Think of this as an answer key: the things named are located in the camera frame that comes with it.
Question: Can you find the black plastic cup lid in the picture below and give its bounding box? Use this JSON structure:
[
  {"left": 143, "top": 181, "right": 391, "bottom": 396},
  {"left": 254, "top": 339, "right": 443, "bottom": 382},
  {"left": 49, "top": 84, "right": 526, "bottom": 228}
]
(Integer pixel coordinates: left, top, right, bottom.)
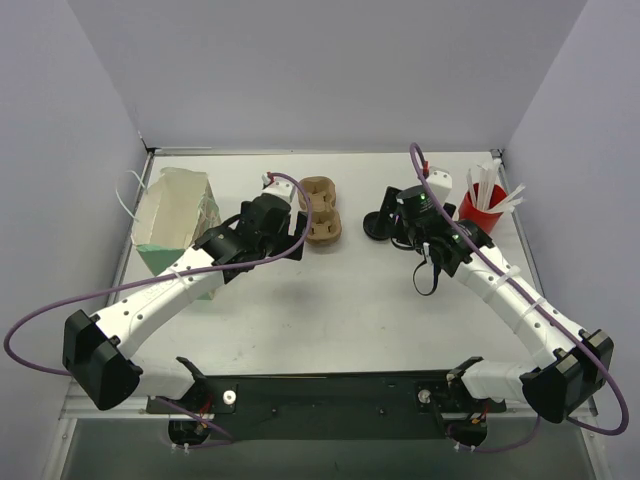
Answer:
[{"left": 363, "top": 211, "right": 394, "bottom": 241}]

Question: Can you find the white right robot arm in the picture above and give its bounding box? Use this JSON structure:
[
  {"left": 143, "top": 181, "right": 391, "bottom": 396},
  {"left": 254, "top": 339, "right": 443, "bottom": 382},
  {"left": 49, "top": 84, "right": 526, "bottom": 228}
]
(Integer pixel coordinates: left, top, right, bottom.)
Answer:
[{"left": 363, "top": 185, "right": 614, "bottom": 423}]

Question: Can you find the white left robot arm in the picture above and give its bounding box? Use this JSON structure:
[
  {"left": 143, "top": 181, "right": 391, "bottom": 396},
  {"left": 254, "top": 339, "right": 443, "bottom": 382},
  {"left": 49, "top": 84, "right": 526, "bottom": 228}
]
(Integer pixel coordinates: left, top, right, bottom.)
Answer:
[{"left": 63, "top": 182, "right": 306, "bottom": 412}]

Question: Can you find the green paper takeout bag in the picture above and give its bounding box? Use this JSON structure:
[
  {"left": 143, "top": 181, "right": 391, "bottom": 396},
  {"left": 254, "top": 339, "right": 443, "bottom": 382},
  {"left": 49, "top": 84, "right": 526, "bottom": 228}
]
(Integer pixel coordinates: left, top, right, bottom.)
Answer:
[{"left": 118, "top": 167, "right": 221, "bottom": 276}]

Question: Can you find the brown pulp cup carrier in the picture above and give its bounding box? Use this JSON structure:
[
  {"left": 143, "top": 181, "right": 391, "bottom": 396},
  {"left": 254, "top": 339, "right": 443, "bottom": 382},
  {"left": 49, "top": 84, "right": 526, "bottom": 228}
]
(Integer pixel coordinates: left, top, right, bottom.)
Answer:
[{"left": 300, "top": 176, "right": 342, "bottom": 247}]

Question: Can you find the red straw holder cup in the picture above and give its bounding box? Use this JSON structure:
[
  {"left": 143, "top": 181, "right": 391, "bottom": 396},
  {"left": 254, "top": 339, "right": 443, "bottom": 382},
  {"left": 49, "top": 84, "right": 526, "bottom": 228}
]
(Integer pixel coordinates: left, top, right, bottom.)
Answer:
[{"left": 458, "top": 184, "right": 507, "bottom": 234}]

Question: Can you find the white wrapped straws bundle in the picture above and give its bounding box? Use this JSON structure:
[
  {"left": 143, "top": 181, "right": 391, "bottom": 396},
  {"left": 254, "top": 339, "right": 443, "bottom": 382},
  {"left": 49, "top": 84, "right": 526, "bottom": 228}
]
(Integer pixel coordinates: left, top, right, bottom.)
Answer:
[{"left": 466, "top": 158, "right": 525, "bottom": 214}]

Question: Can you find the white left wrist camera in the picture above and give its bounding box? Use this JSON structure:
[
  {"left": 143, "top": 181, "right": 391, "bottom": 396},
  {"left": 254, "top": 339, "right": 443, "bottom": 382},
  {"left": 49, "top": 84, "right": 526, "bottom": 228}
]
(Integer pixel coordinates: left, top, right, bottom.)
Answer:
[{"left": 261, "top": 172, "right": 296, "bottom": 203}]

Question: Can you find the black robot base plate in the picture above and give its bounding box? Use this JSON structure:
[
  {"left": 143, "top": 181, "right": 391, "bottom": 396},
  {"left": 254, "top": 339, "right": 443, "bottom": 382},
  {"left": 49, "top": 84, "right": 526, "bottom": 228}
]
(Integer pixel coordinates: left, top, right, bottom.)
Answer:
[{"left": 146, "top": 370, "right": 506, "bottom": 448}]

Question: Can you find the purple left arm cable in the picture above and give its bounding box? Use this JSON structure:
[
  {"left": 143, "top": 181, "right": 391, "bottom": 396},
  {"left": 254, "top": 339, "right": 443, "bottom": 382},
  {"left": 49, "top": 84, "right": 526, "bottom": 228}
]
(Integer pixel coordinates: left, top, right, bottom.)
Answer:
[{"left": 3, "top": 172, "right": 314, "bottom": 377}]

